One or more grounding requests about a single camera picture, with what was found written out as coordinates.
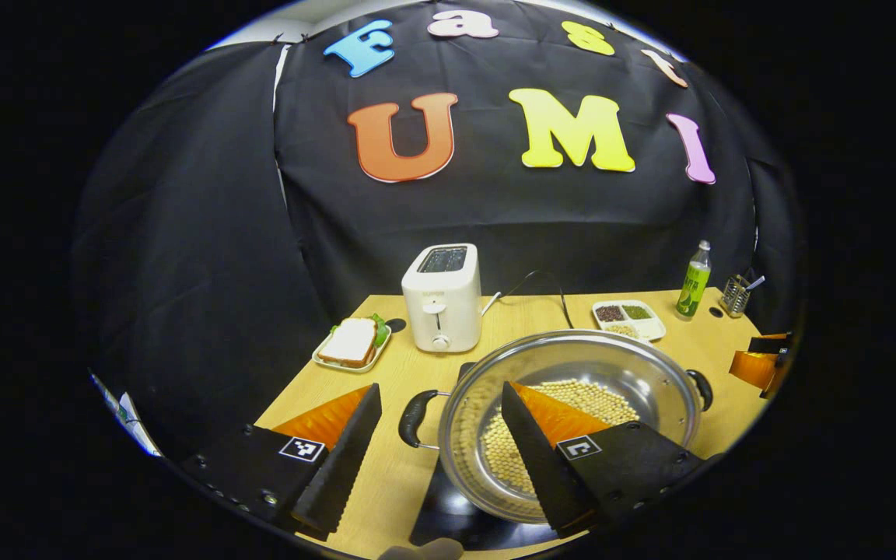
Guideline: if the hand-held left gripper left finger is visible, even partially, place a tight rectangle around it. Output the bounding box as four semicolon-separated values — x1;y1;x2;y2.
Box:
180;383;383;541

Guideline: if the stainless steel pot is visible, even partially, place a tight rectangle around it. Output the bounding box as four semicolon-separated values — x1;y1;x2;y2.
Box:
398;330;715;523

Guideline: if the green tea bottle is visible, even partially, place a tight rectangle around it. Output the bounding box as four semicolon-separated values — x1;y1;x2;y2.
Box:
675;240;712;318

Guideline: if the pile of soybeans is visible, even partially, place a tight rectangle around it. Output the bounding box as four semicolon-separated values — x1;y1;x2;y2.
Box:
483;379;641;499

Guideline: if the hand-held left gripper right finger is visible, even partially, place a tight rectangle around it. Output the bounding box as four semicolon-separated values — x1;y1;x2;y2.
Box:
501;381;705;537

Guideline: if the toast sandwich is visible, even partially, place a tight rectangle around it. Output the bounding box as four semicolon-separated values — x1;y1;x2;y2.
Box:
317;314;388;368

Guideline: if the metal wire basket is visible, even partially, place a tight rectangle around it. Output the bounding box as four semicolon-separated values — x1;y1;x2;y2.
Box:
720;274;752;318

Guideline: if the black power cable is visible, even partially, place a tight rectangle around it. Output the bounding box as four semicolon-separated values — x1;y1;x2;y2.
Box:
495;270;575;330

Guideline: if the white toaster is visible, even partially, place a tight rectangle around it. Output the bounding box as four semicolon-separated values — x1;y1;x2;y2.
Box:
401;243;483;353

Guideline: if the small sandwich plate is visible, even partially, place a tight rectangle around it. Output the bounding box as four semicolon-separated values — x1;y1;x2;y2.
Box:
312;313;393;374

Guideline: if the black induction cooktop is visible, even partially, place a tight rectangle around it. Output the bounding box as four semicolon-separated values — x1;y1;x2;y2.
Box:
409;362;597;551

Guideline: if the white divided bean dish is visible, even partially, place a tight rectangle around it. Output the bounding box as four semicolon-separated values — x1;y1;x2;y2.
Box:
592;299;667;343

